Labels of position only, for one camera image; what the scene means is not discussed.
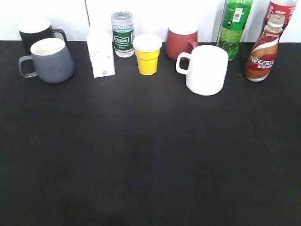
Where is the red cola bottle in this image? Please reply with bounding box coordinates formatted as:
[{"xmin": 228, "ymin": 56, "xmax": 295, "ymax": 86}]
[{"xmin": 264, "ymin": 0, "xmax": 298, "ymax": 26}]

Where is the clear water bottle green label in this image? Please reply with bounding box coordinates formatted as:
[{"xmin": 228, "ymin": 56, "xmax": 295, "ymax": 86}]
[{"xmin": 111, "ymin": 11, "xmax": 135, "ymax": 58}]

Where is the yellow paper cup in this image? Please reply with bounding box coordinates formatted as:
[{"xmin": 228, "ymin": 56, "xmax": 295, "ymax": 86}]
[{"xmin": 133, "ymin": 34, "xmax": 162, "ymax": 76}]

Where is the black ceramic mug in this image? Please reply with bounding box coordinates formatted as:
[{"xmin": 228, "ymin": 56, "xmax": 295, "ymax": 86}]
[{"xmin": 18, "ymin": 19, "xmax": 68, "ymax": 55}]

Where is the green sprite bottle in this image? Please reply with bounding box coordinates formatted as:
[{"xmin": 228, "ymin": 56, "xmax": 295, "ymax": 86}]
[{"xmin": 217, "ymin": 0, "xmax": 253, "ymax": 61}]

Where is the red ceramic mug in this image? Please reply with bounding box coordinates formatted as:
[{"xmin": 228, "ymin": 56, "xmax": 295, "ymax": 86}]
[{"xmin": 165, "ymin": 23, "xmax": 198, "ymax": 61}]

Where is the nescafe coffee bottle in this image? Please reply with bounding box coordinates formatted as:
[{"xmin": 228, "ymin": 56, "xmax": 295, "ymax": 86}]
[{"xmin": 245, "ymin": 14, "xmax": 285, "ymax": 82}]

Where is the grey ceramic mug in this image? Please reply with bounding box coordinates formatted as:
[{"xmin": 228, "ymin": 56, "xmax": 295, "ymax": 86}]
[{"xmin": 18, "ymin": 38, "xmax": 74, "ymax": 84}]

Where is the white ceramic mug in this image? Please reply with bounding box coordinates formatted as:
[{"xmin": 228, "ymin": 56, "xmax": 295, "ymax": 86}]
[{"xmin": 175, "ymin": 45, "xmax": 229, "ymax": 96}]

